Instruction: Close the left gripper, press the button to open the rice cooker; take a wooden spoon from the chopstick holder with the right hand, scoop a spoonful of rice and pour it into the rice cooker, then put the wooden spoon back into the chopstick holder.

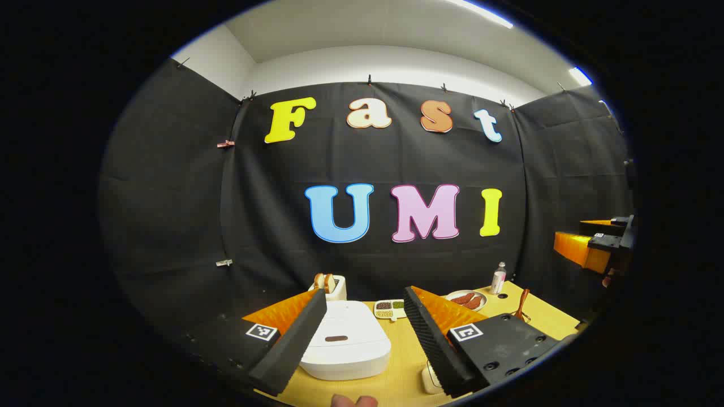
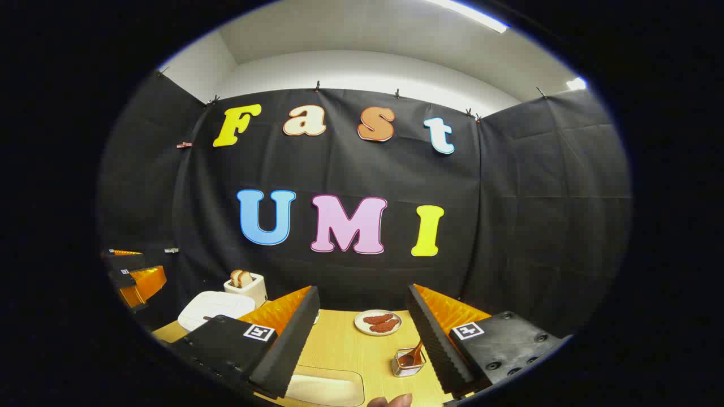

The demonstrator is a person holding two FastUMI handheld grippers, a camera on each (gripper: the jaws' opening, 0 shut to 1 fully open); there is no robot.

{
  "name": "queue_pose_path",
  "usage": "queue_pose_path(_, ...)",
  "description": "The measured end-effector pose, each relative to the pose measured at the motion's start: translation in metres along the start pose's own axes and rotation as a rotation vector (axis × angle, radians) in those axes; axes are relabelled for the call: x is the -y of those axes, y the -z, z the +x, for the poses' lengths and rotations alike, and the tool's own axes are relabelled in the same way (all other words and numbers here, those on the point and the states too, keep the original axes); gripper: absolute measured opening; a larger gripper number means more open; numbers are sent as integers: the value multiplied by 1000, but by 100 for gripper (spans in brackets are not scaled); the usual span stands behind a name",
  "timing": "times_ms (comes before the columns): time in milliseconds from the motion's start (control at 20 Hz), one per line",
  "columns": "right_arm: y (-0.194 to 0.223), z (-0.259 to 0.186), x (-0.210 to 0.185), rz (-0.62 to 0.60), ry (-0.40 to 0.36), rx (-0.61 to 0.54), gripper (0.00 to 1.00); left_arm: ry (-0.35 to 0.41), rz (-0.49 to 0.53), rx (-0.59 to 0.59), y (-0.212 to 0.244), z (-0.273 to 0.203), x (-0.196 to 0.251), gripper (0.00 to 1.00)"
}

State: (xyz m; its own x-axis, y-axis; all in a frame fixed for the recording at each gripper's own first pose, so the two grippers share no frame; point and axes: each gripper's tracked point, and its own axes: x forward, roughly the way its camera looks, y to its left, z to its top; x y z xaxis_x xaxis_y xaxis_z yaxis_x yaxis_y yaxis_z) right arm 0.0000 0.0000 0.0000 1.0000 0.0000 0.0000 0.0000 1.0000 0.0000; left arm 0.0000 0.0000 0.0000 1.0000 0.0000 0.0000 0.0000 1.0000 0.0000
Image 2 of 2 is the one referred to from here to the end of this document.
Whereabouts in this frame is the brown wooden spoon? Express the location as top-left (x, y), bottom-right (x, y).
top-left (398, 340), bottom-right (424, 368)

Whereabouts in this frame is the metal wire chopstick holder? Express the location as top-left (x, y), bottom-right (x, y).
top-left (391, 348), bottom-right (426, 378)

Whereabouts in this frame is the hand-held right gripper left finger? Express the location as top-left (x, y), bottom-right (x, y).
top-left (170, 285), bottom-right (321, 400)

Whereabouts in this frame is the long ceiling light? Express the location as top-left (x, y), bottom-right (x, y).
top-left (427, 0), bottom-right (510, 33)

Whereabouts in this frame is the white rice cooker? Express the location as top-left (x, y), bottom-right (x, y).
top-left (178, 291), bottom-right (256, 332)

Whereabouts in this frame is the white toaster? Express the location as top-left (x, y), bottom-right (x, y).
top-left (223, 271), bottom-right (269, 309)

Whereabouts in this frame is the round white plate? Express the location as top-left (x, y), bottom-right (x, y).
top-left (354, 309), bottom-right (403, 337)

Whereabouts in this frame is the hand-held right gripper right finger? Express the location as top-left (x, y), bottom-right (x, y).
top-left (407, 284), bottom-right (572, 399)

